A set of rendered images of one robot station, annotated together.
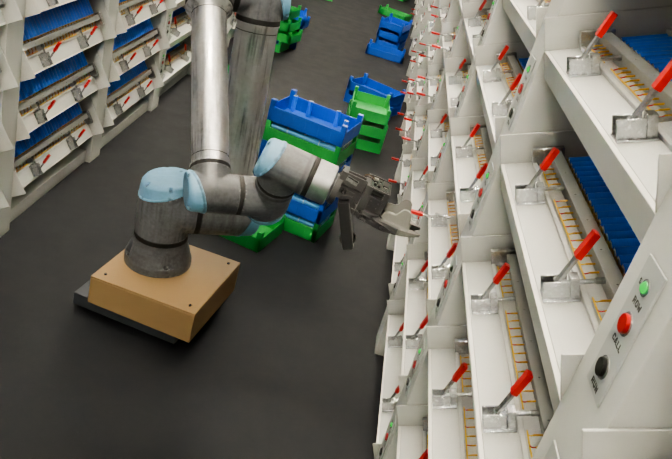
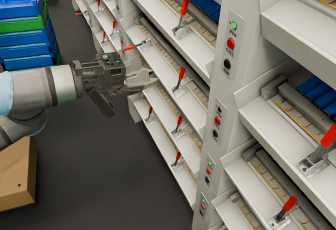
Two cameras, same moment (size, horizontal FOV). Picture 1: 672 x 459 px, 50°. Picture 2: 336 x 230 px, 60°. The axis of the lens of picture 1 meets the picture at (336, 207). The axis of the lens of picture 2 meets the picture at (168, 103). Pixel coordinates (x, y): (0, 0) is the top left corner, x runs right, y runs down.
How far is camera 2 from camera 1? 87 cm
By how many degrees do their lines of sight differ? 28
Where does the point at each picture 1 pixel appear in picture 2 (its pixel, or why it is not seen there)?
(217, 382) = (68, 209)
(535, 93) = not seen: outside the picture
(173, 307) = (9, 195)
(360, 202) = (105, 84)
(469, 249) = (242, 98)
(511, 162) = (270, 6)
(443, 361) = (243, 175)
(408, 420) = (220, 202)
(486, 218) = (252, 67)
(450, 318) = (235, 144)
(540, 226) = not seen: outside the picture
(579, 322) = not seen: outside the picture
